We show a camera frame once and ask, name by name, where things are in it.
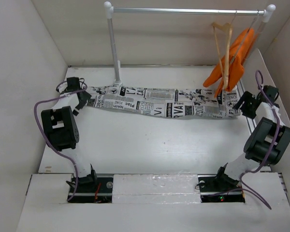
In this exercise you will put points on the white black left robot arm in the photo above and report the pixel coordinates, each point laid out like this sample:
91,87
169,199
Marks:
56,121

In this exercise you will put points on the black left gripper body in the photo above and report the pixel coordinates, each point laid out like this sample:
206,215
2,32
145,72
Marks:
86,97

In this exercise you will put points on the orange cloth on hanger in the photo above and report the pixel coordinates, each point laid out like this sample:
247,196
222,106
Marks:
236,70

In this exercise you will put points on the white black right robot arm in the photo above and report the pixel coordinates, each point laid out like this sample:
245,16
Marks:
267,143

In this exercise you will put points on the aluminium side rail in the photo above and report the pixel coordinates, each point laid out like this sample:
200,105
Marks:
247,107

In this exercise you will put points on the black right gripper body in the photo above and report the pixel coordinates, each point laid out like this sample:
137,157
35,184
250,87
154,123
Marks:
247,108

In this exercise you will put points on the wooden clothes hanger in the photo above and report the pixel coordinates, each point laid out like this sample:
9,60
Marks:
227,30

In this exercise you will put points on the newspaper print trousers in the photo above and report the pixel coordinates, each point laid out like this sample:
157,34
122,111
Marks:
165,102

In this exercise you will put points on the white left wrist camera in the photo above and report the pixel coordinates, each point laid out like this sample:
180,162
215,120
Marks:
61,88

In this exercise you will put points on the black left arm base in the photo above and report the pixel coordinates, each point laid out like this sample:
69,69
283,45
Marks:
101,192

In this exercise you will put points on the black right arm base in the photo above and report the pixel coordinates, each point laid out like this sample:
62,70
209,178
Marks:
212,191

